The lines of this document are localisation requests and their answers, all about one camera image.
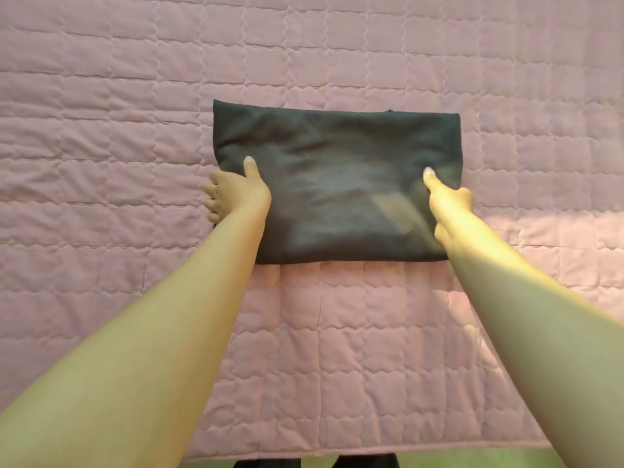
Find pink quilted bedspread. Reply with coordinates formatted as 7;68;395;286
0;0;624;460

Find person's left forearm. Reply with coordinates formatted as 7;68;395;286
0;209;270;468

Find person's dark trousers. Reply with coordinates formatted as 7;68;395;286
233;453;401;468

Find dark grey garment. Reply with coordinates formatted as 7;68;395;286
213;98;463;265

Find person's right hand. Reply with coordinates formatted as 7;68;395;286
422;166;476;249

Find person's right forearm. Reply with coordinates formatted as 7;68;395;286
441;216;624;468

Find person's left hand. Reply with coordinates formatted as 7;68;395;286
203;156;272;226

